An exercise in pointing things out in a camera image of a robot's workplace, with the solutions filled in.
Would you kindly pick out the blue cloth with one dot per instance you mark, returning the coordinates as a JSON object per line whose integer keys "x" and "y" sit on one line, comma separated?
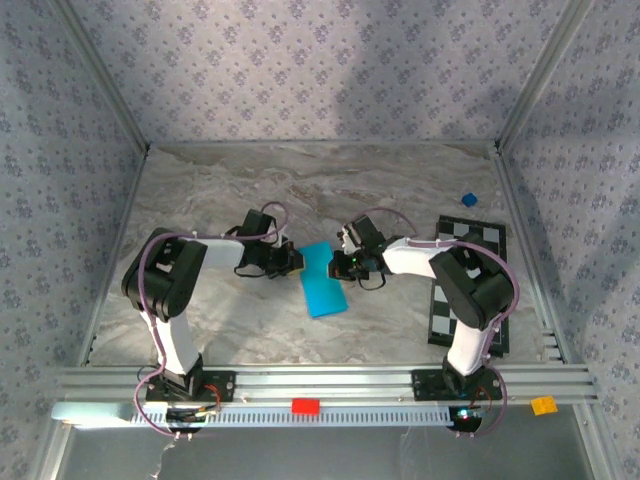
{"x": 322, "y": 290}

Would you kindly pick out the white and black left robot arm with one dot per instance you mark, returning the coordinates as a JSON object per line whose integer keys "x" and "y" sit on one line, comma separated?
{"x": 172, "y": 270}

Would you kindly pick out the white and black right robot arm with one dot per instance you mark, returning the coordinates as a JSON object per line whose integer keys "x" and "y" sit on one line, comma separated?
{"x": 475, "y": 290}

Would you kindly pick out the black and white checkerboard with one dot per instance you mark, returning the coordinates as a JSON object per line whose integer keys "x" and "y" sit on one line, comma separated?
{"x": 452, "y": 231}

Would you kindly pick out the blue toy brick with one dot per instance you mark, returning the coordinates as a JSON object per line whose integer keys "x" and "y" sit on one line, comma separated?
{"x": 469, "y": 200}

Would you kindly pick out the red toy brick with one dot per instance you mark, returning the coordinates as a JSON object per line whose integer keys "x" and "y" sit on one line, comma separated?
{"x": 305, "y": 405}

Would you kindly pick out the small black electronics board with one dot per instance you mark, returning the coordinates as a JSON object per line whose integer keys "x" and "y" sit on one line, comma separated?
{"x": 185, "y": 415}
{"x": 467, "y": 417}

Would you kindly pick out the orange toy brick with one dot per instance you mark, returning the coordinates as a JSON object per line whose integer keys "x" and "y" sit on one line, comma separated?
{"x": 544, "y": 405}

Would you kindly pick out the light blue flat bar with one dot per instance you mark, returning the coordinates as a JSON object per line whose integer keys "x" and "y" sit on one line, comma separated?
{"x": 85, "y": 412}

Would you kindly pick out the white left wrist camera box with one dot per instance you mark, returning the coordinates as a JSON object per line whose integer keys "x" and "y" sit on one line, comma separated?
{"x": 279, "y": 239}

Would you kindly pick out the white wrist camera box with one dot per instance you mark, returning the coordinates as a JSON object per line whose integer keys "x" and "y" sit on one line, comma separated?
{"x": 346, "y": 240}
{"x": 279, "y": 239}

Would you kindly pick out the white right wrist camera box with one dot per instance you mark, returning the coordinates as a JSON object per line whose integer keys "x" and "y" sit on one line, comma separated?
{"x": 346, "y": 240}

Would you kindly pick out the wide aluminium mounting rail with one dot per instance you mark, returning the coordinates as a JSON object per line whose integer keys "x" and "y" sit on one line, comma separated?
{"x": 325, "y": 380}

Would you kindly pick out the aluminium table side rail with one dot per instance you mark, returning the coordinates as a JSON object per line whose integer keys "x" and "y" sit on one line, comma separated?
{"x": 127, "y": 210}
{"x": 520, "y": 210}

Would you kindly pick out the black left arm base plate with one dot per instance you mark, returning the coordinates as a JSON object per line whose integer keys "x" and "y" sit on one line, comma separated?
{"x": 222, "y": 387}

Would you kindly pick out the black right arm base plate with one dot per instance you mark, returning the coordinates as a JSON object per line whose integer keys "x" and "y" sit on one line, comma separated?
{"x": 425, "y": 385}

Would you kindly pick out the aluminium frame post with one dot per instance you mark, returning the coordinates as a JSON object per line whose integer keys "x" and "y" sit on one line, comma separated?
{"x": 107, "y": 75}
{"x": 538, "y": 75}

